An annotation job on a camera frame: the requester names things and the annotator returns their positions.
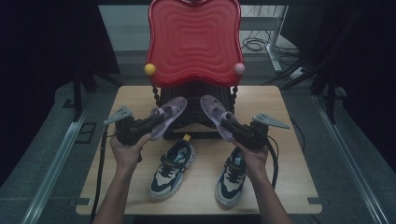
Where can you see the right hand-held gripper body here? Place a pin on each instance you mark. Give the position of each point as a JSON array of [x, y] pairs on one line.
[[253, 137]]

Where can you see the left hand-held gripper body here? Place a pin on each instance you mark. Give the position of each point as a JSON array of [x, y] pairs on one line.
[[129, 132]]

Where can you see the navy and white sneaker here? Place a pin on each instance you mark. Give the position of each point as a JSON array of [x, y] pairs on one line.
[[230, 186], [169, 177]]

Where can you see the red and black shoe rack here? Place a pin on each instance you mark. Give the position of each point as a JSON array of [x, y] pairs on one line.
[[194, 46]]

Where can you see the person's left hand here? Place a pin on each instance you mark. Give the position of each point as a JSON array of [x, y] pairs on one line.
[[127, 155]]

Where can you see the person's right hand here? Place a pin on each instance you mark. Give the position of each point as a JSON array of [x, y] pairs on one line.
[[255, 161]]

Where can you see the black metal stand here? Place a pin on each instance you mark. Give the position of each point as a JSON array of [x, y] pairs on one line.
[[331, 99], [77, 93]]

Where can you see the white power strip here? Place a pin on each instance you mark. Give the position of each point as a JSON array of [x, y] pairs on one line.
[[296, 73]]

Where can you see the black curtain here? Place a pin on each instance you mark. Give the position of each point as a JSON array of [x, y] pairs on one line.
[[37, 62], [367, 62]]

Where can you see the metal floor rail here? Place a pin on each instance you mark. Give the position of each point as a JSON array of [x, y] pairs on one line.
[[56, 168], [348, 161]]

